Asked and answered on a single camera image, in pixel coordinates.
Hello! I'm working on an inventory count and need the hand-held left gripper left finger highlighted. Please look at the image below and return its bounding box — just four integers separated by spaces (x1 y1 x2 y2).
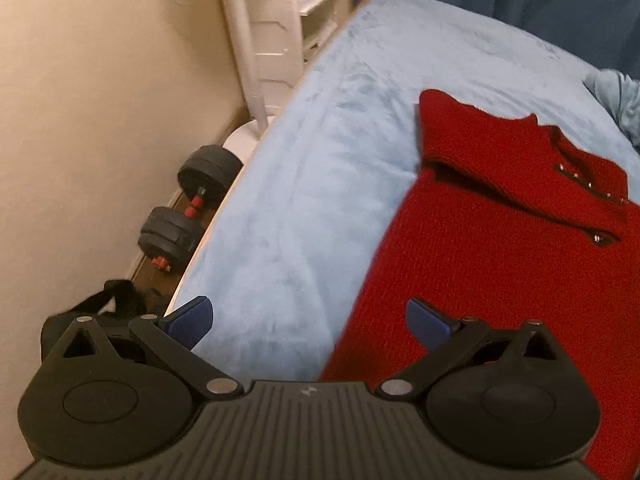
42 296 245 401

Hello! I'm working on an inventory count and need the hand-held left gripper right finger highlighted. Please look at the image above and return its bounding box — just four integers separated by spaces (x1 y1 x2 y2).
377 298 576 401

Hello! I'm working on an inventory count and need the red knit sweater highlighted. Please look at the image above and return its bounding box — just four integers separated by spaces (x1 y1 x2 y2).
320 89 640 480

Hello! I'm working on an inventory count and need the light blue bed blanket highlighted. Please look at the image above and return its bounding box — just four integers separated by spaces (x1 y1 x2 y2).
172 0 640 383

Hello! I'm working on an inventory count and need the white standing fan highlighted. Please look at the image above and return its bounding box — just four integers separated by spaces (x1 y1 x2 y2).
212 0 278 163

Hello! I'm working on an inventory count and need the crumpled grey-blue blanket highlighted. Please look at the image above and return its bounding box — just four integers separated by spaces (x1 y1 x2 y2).
582 69 640 148

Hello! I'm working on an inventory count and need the white shelf unit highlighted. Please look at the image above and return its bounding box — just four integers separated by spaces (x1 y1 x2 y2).
250 0 351 116

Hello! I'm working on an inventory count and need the black strapped bag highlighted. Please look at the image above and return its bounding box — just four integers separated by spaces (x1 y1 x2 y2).
40 279 148 361

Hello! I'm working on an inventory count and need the black dumbbell with red handle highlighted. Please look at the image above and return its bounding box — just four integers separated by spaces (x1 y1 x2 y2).
139 145 245 275

